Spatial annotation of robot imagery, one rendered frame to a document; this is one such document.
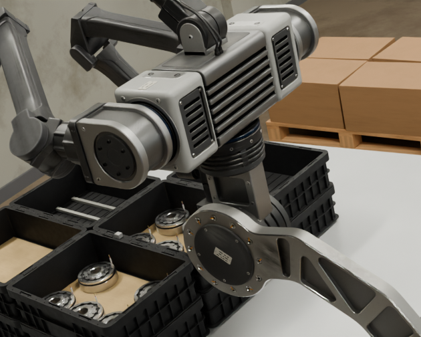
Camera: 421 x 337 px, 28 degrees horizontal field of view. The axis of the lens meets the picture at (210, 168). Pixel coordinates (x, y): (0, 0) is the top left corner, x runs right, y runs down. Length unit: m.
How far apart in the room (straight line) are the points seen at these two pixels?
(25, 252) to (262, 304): 0.75
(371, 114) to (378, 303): 2.92
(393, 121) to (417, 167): 1.57
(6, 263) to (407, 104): 2.38
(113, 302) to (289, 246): 0.75
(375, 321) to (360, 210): 1.05
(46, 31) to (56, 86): 0.34
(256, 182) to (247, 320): 0.67
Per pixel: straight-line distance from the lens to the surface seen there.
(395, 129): 4.35
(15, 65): 1.68
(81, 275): 2.28
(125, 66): 2.11
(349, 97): 4.39
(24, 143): 1.50
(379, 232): 2.45
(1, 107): 4.99
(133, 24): 1.98
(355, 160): 2.87
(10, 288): 2.19
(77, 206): 2.72
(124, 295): 2.19
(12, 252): 2.58
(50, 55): 5.22
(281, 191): 2.27
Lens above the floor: 1.98
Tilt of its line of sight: 25 degrees down
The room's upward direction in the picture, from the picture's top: 14 degrees counter-clockwise
